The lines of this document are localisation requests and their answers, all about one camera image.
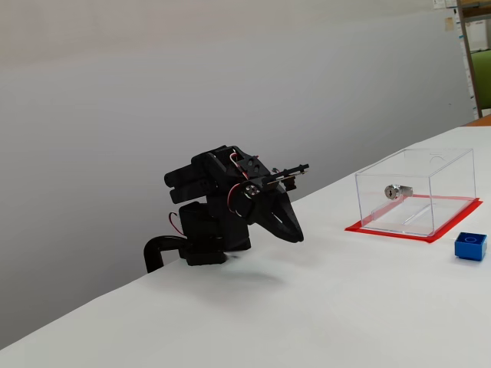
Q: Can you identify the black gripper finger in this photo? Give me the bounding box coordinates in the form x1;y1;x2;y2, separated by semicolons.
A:
235;182;299;244
273;186;305;243

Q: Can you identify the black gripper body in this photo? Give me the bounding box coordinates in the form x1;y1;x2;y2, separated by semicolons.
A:
249;173;289;211

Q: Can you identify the blue lego brick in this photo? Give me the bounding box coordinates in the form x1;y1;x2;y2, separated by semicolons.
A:
454;231;489;263

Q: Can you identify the transparent plastic box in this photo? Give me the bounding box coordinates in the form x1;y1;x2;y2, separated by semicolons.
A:
354;148;477;237

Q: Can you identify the white box with print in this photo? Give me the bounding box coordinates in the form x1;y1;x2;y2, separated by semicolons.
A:
466;18;491;51

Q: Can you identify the silver cam lock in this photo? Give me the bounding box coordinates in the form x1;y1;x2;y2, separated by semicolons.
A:
384;183;414;200

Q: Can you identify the black table clamp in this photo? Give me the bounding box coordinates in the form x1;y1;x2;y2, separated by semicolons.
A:
143;235;189;274

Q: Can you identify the wooden table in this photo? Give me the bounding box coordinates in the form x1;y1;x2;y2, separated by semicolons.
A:
462;113;491;128

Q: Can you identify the green panel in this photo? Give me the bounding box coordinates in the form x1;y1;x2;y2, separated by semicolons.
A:
470;49;491;116

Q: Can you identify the red white black servo cable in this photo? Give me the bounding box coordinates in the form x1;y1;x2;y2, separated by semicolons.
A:
226;182;247;214
166;212;186;235
226;151;250;180

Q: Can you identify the wooden shelf frame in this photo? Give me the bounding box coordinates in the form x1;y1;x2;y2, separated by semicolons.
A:
455;0;491;120

